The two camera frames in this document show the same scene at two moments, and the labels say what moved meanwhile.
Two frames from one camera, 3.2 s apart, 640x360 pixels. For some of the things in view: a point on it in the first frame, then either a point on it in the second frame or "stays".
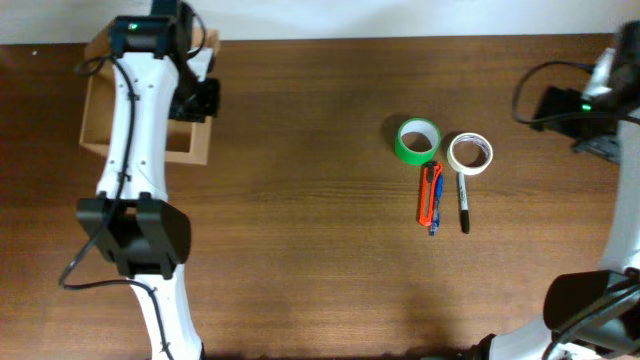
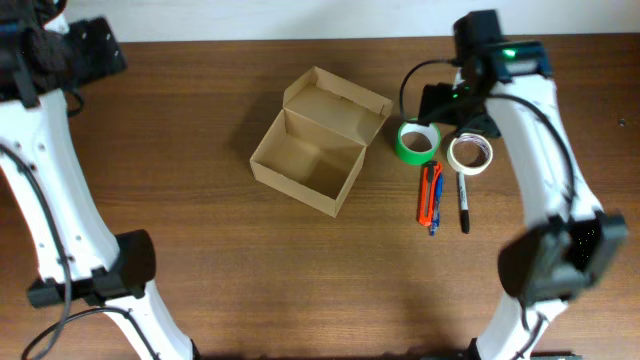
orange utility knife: [427, 185] stays
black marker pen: [464, 202] stays
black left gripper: [210, 104] → [105, 52]
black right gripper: [567, 101] → [434, 107]
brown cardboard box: [186, 141] → [315, 147]
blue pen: [437, 203] stays
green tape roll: [417, 141] stays
